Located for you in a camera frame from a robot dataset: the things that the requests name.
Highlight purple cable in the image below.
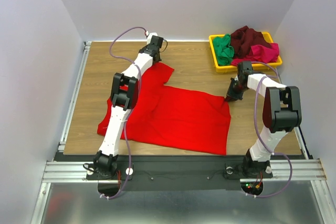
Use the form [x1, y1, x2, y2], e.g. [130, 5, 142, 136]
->
[99, 26, 169, 200]
[244, 61, 292, 199]

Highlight maroon t shirt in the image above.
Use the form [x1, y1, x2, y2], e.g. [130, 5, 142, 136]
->
[230, 26, 271, 59]

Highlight green t shirt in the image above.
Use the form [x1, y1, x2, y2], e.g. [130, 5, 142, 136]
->
[213, 34, 235, 66]

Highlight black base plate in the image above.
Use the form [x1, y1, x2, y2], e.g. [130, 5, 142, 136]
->
[55, 154, 272, 197]

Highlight aluminium frame rail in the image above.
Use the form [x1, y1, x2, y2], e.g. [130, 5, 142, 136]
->
[42, 41, 92, 183]

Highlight yellow plastic bin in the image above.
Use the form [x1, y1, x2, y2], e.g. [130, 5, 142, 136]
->
[208, 31, 284, 73]

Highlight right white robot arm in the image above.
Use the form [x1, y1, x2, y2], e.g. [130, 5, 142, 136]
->
[224, 61, 302, 179]

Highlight magenta t shirt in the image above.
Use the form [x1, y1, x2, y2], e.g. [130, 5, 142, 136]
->
[231, 43, 280, 66]

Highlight red t shirt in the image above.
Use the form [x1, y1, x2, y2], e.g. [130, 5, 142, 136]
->
[97, 63, 231, 155]

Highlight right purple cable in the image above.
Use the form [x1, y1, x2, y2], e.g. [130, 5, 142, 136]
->
[244, 61, 292, 199]

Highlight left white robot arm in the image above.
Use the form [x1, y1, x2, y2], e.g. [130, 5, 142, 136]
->
[93, 32, 164, 179]

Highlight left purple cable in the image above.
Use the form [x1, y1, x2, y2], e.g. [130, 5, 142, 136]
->
[99, 26, 169, 200]

